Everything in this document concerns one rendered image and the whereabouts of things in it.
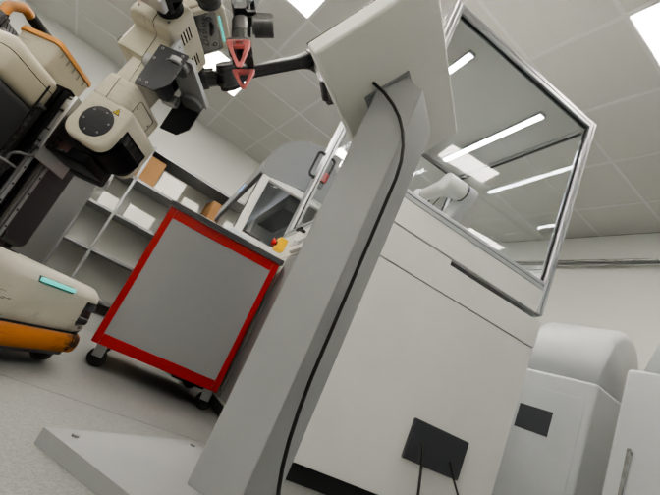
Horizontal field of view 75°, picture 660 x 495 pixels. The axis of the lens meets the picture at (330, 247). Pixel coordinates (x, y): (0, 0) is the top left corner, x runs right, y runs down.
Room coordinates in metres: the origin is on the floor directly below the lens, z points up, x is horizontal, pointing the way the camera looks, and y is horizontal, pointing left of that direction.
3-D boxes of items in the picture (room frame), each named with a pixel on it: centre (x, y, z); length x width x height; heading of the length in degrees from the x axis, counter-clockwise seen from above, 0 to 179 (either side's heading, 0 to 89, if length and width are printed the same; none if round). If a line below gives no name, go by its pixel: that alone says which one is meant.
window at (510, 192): (1.61, -0.50, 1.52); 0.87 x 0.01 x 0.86; 109
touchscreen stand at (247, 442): (0.99, 0.01, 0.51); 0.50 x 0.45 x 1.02; 61
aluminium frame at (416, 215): (2.08, -0.34, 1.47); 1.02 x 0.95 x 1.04; 19
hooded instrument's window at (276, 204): (3.69, 0.36, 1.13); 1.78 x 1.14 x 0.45; 19
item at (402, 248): (2.08, -0.34, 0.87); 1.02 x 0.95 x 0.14; 19
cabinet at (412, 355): (2.07, -0.34, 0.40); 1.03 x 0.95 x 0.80; 19
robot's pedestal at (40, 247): (1.96, 1.20, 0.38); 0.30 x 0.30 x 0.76; 27
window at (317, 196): (1.93, 0.09, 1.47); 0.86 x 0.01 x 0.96; 19
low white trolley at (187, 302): (2.25, 0.55, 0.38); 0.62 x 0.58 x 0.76; 19
